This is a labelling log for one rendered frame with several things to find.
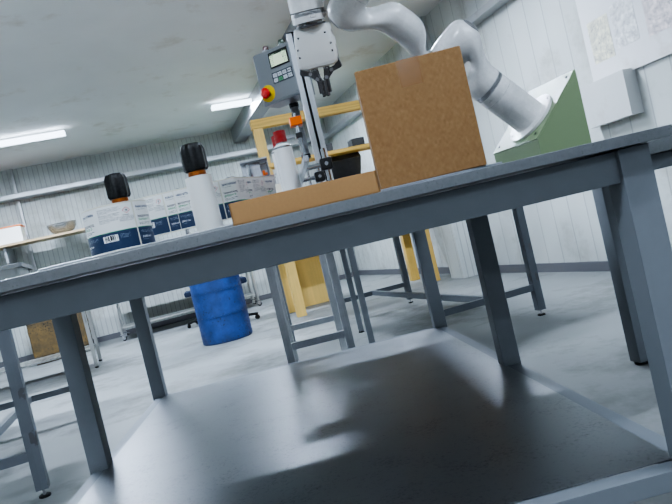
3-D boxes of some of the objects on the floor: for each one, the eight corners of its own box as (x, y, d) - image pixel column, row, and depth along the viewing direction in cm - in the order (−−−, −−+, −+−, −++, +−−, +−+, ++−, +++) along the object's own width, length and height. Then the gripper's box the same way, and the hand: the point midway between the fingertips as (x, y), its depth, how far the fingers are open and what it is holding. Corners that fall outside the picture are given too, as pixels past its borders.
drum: (250, 330, 682) (233, 258, 680) (256, 334, 632) (237, 257, 629) (202, 343, 670) (184, 269, 668) (203, 348, 620) (184, 269, 618)
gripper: (277, 28, 156) (295, 104, 162) (337, 13, 153) (354, 91, 159) (283, 27, 163) (301, 100, 169) (341, 13, 160) (357, 87, 166)
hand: (325, 88), depth 163 cm, fingers closed
